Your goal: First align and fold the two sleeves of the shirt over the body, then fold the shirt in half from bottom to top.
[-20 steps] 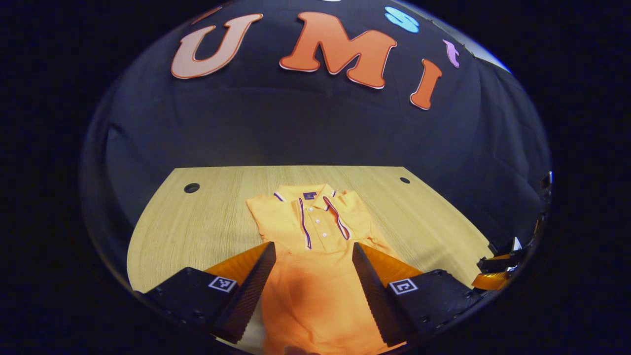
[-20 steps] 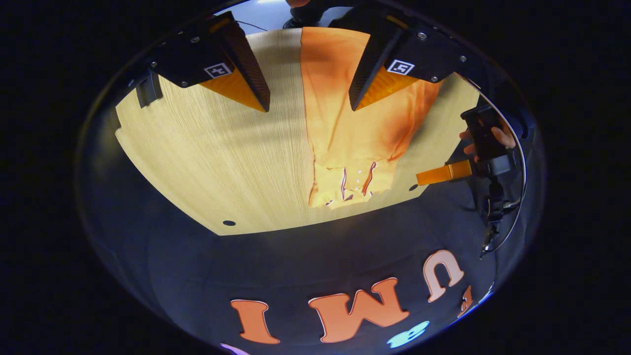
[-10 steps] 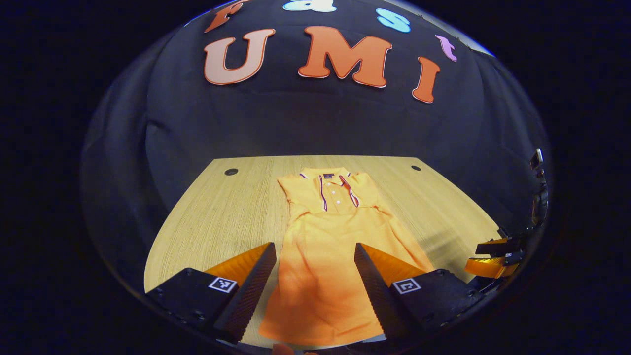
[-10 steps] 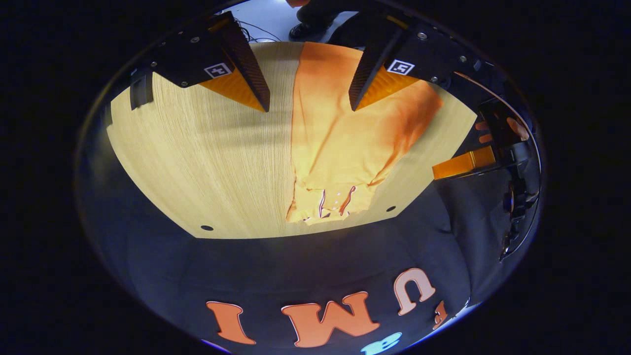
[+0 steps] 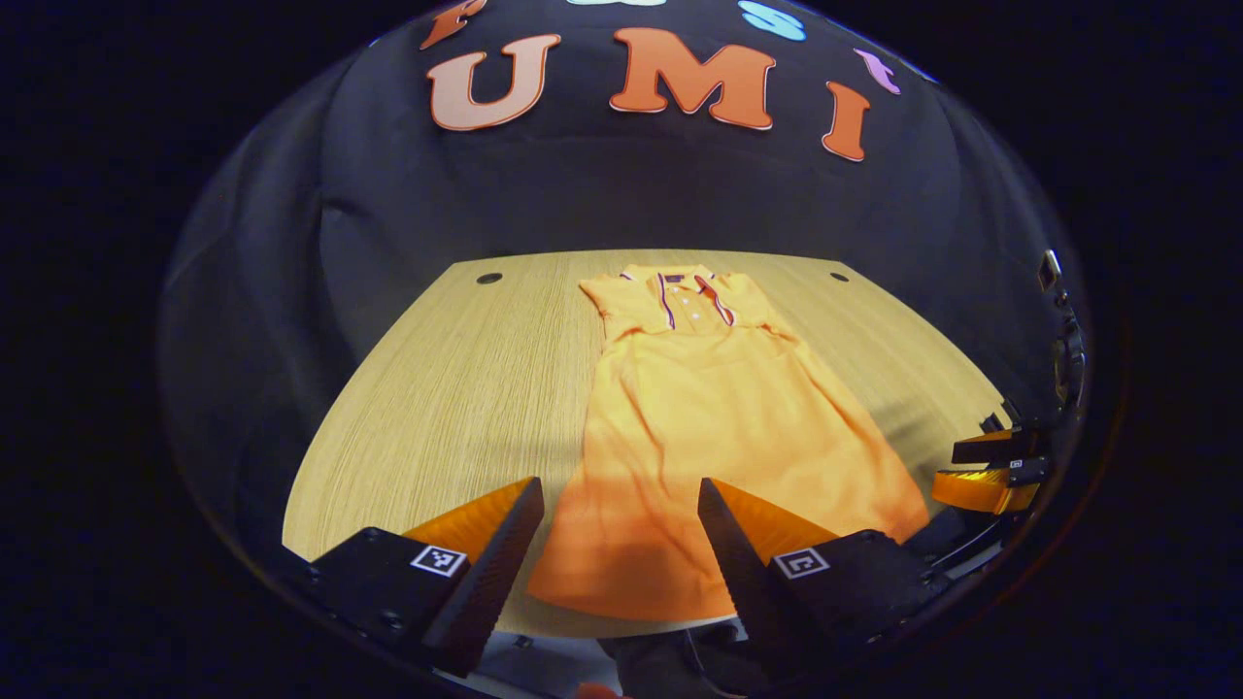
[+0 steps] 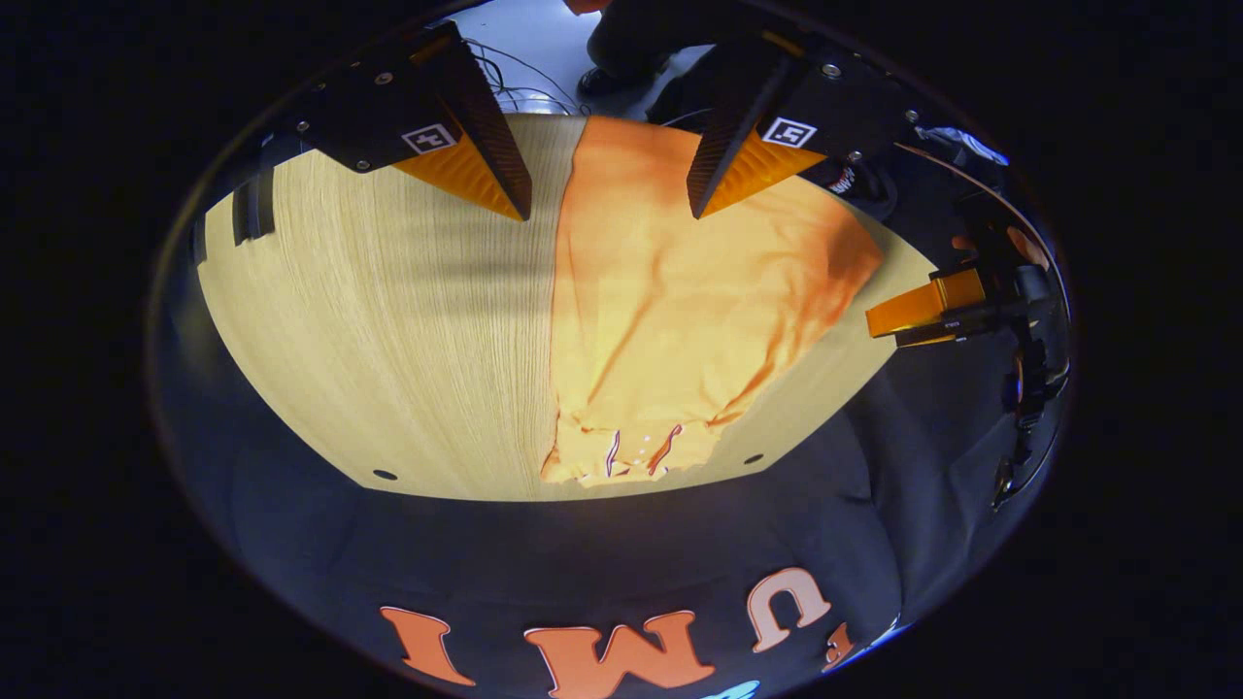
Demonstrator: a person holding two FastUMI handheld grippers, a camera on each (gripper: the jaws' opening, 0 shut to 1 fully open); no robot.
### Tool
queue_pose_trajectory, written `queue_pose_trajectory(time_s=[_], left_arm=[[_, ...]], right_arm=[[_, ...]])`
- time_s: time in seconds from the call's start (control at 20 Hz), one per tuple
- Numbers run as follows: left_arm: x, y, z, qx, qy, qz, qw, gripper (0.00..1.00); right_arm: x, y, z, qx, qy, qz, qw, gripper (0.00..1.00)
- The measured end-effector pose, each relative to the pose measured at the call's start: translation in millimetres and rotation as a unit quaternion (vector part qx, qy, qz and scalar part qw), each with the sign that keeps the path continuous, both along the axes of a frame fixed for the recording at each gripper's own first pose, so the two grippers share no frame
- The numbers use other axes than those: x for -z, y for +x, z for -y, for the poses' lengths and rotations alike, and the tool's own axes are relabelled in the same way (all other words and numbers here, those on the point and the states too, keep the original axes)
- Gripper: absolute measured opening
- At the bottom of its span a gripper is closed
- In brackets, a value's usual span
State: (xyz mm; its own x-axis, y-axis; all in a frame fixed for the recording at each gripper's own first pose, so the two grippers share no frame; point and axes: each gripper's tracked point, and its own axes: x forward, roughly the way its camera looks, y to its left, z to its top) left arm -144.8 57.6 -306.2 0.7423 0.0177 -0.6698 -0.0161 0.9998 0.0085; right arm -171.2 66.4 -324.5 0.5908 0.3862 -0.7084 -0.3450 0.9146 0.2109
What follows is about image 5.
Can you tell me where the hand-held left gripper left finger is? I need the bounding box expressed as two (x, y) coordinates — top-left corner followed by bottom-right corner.
(306, 476), (547, 679)

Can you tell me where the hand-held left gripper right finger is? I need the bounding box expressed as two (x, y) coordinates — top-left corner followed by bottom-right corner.
(696, 476), (949, 681)

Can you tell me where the orange polo T-shirt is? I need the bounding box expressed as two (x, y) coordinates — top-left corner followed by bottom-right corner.
(524, 262), (931, 622)

